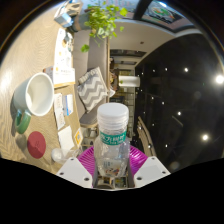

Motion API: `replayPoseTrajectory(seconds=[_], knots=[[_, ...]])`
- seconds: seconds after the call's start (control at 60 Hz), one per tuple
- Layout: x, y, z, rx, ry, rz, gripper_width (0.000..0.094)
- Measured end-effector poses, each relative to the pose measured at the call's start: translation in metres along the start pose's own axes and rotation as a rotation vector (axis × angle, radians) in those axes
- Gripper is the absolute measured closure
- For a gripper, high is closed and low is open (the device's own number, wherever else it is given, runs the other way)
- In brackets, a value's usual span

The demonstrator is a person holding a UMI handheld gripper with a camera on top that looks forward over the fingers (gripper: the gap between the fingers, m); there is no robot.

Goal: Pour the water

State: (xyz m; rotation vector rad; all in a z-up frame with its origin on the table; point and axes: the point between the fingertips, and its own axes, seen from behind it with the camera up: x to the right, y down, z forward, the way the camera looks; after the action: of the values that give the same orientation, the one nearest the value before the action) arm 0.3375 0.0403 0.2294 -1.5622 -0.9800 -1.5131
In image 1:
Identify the small blue white card box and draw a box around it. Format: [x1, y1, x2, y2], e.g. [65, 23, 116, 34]
[63, 94, 75, 117]

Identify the green potted plant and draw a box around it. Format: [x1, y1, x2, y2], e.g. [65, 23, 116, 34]
[80, 3, 130, 54]

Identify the white printed paper sheet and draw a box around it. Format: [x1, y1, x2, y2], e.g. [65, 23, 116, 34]
[53, 92, 67, 131]

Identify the white round column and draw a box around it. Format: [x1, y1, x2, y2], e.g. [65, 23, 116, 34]
[118, 75, 141, 88]

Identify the white mug green handle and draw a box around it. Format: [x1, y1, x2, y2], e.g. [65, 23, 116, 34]
[12, 72, 55, 135]

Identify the group of ceiling lights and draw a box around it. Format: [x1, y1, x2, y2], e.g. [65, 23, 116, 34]
[133, 64, 224, 144]

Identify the grey curved sofa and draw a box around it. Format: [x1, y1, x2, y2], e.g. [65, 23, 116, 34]
[72, 19, 112, 128]

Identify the flat round red coaster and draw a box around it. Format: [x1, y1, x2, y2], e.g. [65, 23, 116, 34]
[26, 130, 47, 160]

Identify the light blue tissue box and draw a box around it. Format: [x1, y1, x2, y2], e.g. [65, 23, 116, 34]
[54, 10, 75, 29]

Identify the yellow sign card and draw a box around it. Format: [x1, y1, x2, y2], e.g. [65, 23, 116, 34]
[73, 127, 84, 146]

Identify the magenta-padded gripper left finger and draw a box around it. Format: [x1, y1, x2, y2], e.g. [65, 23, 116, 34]
[56, 145, 98, 189]

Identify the clear water bottle white cap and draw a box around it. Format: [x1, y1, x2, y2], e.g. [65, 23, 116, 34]
[92, 102, 131, 188]

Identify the grey white chevron pillow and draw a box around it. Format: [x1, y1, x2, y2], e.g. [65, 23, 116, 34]
[77, 66, 110, 114]

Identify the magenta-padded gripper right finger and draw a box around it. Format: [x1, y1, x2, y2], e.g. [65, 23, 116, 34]
[128, 145, 172, 189]

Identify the dark-framed window with drawings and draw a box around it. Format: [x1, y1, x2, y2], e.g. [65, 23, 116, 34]
[133, 0, 198, 34]

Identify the thick white menu book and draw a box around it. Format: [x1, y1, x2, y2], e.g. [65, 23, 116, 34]
[52, 27, 77, 89]

